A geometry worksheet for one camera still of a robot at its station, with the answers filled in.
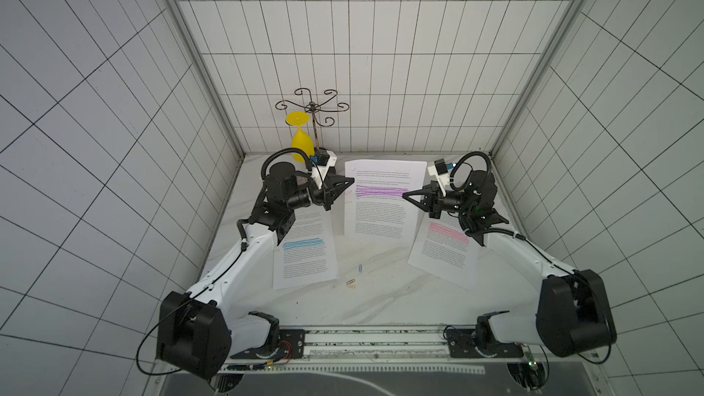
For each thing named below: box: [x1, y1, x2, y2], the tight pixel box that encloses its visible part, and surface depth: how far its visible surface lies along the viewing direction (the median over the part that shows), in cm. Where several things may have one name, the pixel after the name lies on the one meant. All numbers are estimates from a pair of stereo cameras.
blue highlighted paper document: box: [273, 208, 339, 290], surface depth 92 cm
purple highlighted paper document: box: [343, 160, 428, 242], surface depth 75 cm
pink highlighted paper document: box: [407, 211, 487, 291], surface depth 91 cm
